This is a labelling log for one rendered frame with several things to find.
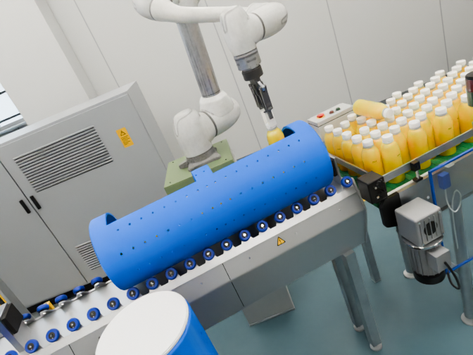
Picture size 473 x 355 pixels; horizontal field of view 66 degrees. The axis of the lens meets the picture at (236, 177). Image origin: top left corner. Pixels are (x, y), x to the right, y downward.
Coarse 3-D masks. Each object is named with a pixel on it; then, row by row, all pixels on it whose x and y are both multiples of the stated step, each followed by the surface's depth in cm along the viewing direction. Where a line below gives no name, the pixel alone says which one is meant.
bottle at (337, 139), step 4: (336, 136) 156; (340, 136) 156; (332, 140) 159; (336, 140) 156; (340, 140) 155; (336, 144) 157; (340, 144) 156; (336, 148) 157; (340, 148) 157; (336, 152) 159; (340, 152) 158; (340, 156) 159; (340, 168) 163; (344, 168) 161
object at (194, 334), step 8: (192, 312) 104; (192, 320) 101; (192, 328) 99; (200, 328) 105; (184, 336) 96; (192, 336) 98; (200, 336) 102; (176, 344) 93; (184, 344) 95; (192, 344) 98; (200, 344) 101; (208, 344) 106; (176, 352) 93; (184, 352) 95; (192, 352) 97; (200, 352) 100; (208, 352) 104; (216, 352) 112
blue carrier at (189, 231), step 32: (288, 128) 148; (256, 160) 130; (288, 160) 130; (320, 160) 131; (192, 192) 126; (224, 192) 126; (256, 192) 128; (288, 192) 132; (96, 224) 126; (128, 224) 123; (160, 224) 123; (192, 224) 124; (224, 224) 128; (128, 256) 121; (160, 256) 125; (128, 288) 130
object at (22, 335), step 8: (8, 304) 133; (0, 312) 129; (8, 312) 129; (16, 312) 133; (0, 320) 125; (8, 320) 127; (16, 320) 131; (0, 328) 126; (8, 328) 127; (16, 328) 129; (24, 328) 136; (8, 336) 127; (16, 336) 129; (24, 336) 134; (16, 344) 129; (24, 344) 131
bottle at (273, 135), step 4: (272, 128) 142; (276, 128) 142; (268, 132) 143; (272, 132) 142; (276, 132) 141; (280, 132) 142; (268, 136) 143; (272, 136) 142; (276, 136) 142; (280, 136) 142; (268, 140) 144; (272, 140) 142; (276, 140) 142
